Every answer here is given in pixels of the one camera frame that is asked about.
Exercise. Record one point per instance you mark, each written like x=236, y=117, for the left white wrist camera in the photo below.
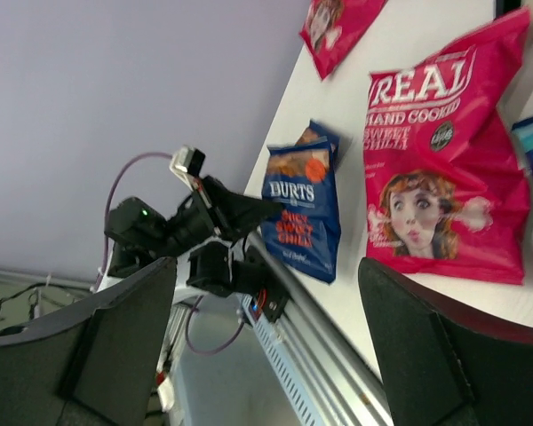
x=186, y=165

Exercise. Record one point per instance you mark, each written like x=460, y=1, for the aluminium mounting rail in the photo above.
x=341, y=383

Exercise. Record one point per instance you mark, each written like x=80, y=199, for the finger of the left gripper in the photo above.
x=239, y=214

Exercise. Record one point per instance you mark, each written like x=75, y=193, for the blue burts chilli bag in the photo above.
x=306, y=234
x=314, y=131

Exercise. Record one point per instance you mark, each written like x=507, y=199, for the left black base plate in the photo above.
x=269, y=296

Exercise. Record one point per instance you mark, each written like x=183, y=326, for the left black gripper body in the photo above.
x=192, y=224

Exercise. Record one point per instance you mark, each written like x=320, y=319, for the pink Real chips bag far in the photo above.
x=333, y=27

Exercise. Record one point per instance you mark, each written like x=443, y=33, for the blue Burts chilli bag right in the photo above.
x=306, y=234

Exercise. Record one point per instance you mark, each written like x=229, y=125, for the pink real chips bag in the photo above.
x=444, y=189
x=333, y=27

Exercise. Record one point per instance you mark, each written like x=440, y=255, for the blue Burts chilli bag left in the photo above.
x=314, y=131

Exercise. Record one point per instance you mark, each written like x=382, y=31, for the pink Real chips bag centre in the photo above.
x=444, y=189

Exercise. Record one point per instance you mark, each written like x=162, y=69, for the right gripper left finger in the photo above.
x=92, y=362

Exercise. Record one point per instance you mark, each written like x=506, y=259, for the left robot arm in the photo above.
x=218, y=266

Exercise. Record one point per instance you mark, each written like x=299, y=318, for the white slotted cable duct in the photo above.
x=293, y=383

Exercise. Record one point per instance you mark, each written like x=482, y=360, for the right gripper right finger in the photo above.
x=443, y=362

